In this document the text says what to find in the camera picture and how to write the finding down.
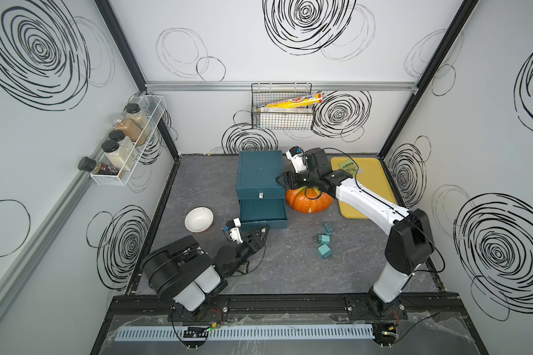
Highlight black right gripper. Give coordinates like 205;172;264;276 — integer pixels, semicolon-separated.
274;169;318;190

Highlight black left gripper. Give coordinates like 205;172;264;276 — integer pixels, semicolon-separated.
225;225;268;279

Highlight white slotted cable duct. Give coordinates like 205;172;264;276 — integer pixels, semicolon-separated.
114;324;375;342

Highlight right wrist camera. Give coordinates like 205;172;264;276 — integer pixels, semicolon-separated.
285;146;307;173

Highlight teal drawer cabinet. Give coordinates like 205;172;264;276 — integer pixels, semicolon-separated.
236;150;288;229

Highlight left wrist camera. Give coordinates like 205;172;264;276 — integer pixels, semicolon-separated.
222;218;243;244

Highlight white bowl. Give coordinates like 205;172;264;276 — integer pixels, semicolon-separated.
184;207;214;233

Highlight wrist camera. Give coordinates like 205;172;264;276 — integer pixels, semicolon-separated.
285;146;307;173
222;218;243;244

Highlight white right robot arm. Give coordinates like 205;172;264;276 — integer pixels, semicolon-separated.
276;146;436;317

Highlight clear acrylic spice shelf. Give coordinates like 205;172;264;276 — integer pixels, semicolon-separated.
90;94;167;191

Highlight spice jar tan contents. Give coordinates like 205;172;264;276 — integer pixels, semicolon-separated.
124;103;151;133

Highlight yellow snack tube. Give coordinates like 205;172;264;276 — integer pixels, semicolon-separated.
259;93;323;109

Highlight black linear rail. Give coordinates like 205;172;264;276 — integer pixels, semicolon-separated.
105;292;464;323

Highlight black wire wall basket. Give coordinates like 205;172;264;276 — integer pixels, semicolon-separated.
251;82;314;130

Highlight orange pumpkin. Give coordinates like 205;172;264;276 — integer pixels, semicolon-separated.
285;186;334;214

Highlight green snack packet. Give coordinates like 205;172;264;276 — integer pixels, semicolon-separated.
338;159;359;177

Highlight teal plug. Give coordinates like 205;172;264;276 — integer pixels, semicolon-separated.
323;223;334;236
317;244;333;260
317;234;331;245

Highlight spice jar beige contents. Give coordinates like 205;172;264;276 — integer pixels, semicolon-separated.
108;130;138;158

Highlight spice jar brown contents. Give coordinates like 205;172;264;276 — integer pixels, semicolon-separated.
115;118;147;146

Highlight spice jar white contents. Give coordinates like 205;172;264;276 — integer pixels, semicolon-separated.
102;139;134;172

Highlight yellow tray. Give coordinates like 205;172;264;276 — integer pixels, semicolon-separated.
330;156;398;204

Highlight small dark spice bottle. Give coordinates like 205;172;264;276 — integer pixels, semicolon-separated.
78;157;119;176

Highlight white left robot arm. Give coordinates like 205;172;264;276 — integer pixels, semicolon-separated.
141;225;269;312

